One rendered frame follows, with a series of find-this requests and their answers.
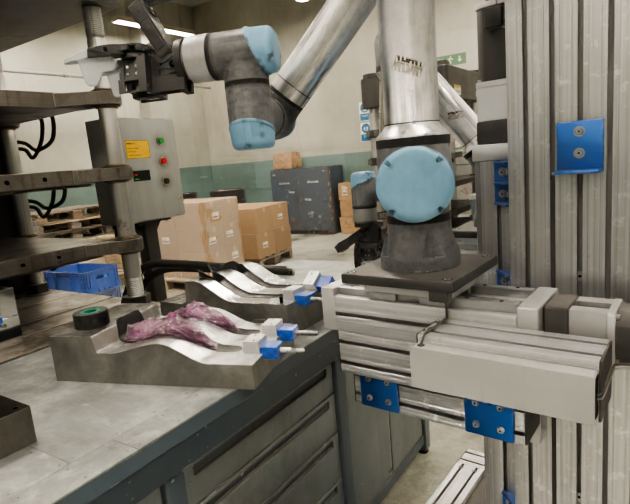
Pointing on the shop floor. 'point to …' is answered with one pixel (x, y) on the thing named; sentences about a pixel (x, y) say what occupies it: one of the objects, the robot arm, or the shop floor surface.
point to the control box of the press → (143, 182)
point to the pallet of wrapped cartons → (201, 236)
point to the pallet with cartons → (265, 232)
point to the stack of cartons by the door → (346, 208)
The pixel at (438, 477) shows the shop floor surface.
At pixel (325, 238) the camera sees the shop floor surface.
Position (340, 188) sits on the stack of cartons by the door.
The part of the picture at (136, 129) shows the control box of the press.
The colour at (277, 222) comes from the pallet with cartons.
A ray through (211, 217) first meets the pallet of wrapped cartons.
